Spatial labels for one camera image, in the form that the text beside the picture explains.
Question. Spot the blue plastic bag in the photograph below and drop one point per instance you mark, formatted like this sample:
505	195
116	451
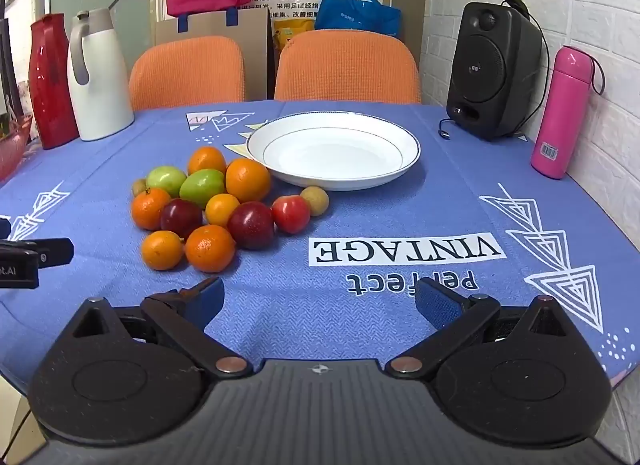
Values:
357	15

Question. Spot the translucent red basket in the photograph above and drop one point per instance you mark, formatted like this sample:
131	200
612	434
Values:
12	150

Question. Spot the yellow plastic bag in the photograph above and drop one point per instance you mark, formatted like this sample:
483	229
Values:
290	35

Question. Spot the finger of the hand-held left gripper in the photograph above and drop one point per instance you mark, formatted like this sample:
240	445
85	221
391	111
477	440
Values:
55	251
4	228

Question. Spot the blue printed tablecloth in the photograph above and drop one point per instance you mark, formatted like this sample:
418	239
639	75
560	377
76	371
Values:
320	325

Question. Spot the tangerine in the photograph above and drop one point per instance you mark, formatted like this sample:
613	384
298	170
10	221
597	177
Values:
221	209
161	250
206	160
210	249
147	210

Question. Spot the orange chair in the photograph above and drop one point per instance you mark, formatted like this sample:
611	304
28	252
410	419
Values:
345	70
187	75

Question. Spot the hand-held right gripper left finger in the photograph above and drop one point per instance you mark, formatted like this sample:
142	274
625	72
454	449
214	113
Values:
205	302

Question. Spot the white plate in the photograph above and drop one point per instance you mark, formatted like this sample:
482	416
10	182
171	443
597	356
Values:
345	155

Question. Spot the large orange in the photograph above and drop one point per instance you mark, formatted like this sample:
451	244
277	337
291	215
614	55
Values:
247	180

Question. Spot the pink thermos bottle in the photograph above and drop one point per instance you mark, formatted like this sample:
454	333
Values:
560	120

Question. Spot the small brown fruit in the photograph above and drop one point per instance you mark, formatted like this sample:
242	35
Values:
138	187
316	200

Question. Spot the dark red plum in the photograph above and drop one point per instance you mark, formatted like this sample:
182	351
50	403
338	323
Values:
251	226
181	219

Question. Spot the black speaker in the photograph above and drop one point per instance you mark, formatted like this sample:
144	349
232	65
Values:
492	75

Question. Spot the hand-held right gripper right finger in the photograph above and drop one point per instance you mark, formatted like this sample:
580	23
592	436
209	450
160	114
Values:
437	302

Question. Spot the white thermos jug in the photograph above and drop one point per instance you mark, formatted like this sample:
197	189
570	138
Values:
102	90

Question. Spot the green apple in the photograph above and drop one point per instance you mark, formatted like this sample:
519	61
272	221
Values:
166	179
201	187

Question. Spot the red thermos jug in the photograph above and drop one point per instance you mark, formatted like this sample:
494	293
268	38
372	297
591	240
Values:
47	85

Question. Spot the small red apple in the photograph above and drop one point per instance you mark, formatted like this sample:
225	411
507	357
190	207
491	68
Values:
291	215

